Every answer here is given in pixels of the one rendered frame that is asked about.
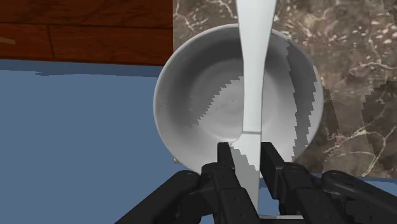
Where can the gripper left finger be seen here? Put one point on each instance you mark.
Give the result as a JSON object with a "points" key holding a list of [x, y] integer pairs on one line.
{"points": [[223, 186]]}

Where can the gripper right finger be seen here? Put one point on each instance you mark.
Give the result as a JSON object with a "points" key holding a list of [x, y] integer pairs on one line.
{"points": [[310, 192]]}

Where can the silver table knife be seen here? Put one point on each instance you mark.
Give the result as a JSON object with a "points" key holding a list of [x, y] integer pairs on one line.
{"points": [[252, 77]]}

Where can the white bowl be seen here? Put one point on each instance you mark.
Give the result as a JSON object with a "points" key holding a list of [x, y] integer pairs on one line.
{"points": [[201, 102]]}

